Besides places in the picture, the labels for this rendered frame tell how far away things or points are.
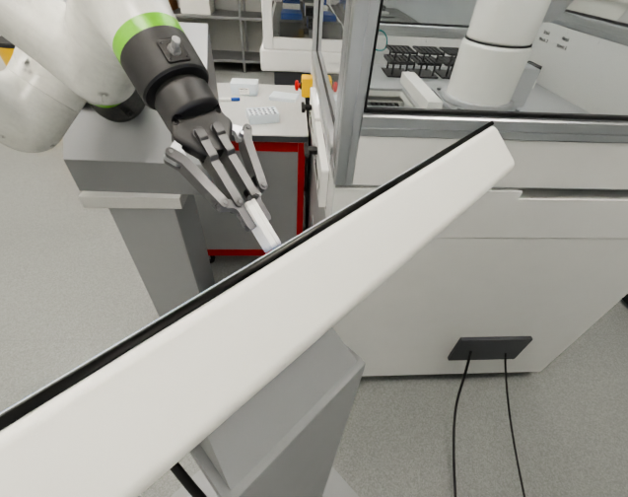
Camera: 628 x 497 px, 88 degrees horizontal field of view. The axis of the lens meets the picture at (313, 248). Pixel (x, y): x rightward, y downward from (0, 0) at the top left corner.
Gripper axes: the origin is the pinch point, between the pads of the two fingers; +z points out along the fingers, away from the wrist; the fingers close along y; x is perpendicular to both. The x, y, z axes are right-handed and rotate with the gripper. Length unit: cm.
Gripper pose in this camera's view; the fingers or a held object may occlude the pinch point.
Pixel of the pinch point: (259, 226)
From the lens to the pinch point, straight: 44.7
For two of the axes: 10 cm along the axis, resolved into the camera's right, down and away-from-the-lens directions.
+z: 5.1, 8.6, 0.6
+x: -4.9, 2.3, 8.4
